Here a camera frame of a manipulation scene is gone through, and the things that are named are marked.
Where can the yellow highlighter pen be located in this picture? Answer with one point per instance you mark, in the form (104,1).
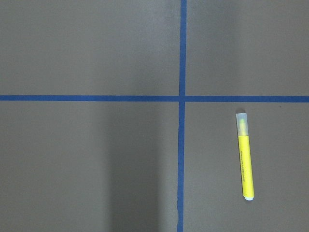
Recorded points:
(245,156)

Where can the brown paper table cover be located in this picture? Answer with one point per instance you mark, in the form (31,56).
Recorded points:
(120,115)

